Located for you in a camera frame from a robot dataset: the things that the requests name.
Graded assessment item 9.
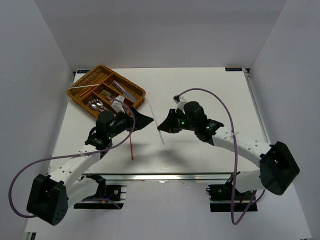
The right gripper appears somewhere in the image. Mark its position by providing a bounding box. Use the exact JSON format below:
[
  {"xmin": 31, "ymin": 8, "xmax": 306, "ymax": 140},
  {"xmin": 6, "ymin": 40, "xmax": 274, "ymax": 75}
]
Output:
[{"xmin": 158, "ymin": 109, "xmax": 197, "ymax": 134}]

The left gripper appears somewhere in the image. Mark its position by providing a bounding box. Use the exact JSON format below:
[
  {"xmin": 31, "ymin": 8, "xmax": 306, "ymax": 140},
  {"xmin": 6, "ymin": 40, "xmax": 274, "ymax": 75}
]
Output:
[{"xmin": 107, "ymin": 106, "xmax": 153, "ymax": 139}]

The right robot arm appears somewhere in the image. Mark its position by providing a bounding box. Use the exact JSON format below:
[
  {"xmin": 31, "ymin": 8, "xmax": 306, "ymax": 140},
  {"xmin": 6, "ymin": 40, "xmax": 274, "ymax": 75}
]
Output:
[{"xmin": 157, "ymin": 101, "xmax": 300, "ymax": 200}]

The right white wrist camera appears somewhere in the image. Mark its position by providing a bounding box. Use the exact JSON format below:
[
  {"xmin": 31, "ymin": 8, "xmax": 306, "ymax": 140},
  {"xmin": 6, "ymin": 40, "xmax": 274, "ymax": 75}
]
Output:
[{"xmin": 173, "ymin": 95, "xmax": 188, "ymax": 111}]

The red chopstick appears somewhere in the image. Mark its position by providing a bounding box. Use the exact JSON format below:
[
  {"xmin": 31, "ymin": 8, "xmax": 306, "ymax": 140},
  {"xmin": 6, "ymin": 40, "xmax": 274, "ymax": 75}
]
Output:
[
  {"xmin": 79, "ymin": 80, "xmax": 108, "ymax": 97},
  {"xmin": 129, "ymin": 136, "xmax": 134, "ymax": 160}
]

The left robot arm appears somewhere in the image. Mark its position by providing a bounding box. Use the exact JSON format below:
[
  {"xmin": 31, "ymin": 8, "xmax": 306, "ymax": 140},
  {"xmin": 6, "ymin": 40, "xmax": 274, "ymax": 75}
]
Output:
[{"xmin": 26, "ymin": 107, "xmax": 153, "ymax": 226}]

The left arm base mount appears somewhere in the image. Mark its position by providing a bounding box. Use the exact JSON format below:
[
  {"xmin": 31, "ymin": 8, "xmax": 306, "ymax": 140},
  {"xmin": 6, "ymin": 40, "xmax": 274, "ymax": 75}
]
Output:
[{"xmin": 73, "ymin": 173, "xmax": 127, "ymax": 210}]

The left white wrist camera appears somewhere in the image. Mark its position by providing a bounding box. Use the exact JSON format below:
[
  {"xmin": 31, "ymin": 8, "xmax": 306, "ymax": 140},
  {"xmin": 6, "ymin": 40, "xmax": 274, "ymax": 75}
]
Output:
[{"xmin": 110, "ymin": 95, "xmax": 125, "ymax": 113}]

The pink-handled spoon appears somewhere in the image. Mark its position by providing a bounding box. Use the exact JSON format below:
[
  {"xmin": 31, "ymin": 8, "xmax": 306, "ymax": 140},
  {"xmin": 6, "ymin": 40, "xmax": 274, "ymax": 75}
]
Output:
[{"xmin": 89, "ymin": 99, "xmax": 105, "ymax": 112}]

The dark floral-handled knife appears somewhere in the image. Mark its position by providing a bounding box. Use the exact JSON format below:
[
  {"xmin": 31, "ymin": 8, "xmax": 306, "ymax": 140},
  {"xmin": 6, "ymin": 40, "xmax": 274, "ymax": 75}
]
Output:
[{"xmin": 111, "ymin": 80, "xmax": 137, "ymax": 103}]

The pink-handled fork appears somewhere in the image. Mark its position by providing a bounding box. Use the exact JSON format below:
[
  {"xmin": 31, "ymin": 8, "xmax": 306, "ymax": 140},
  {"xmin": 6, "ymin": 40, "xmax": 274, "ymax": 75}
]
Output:
[{"xmin": 102, "ymin": 91, "xmax": 121, "ymax": 102}]

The brown wicker cutlery tray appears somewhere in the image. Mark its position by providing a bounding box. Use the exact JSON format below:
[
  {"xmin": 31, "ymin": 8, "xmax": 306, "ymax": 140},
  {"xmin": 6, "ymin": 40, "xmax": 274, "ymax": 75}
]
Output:
[{"xmin": 66, "ymin": 65, "xmax": 146, "ymax": 119}]

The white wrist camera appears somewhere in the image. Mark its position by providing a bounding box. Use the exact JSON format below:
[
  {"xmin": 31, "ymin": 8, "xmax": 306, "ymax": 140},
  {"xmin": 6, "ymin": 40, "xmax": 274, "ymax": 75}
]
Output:
[
  {"xmin": 173, "ymin": 95, "xmax": 188, "ymax": 111},
  {"xmin": 110, "ymin": 95, "xmax": 125, "ymax": 113}
]

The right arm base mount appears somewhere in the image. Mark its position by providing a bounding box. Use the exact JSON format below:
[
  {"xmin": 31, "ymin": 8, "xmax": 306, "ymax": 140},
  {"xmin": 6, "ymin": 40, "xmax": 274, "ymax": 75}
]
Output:
[{"xmin": 203, "ymin": 173, "xmax": 254, "ymax": 213}]

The dark floral-handled spoon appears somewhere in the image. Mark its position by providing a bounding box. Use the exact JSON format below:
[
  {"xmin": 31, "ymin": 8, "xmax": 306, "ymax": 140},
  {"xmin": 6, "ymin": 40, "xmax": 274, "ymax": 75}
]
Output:
[{"xmin": 93, "ymin": 98, "xmax": 108, "ymax": 111}]

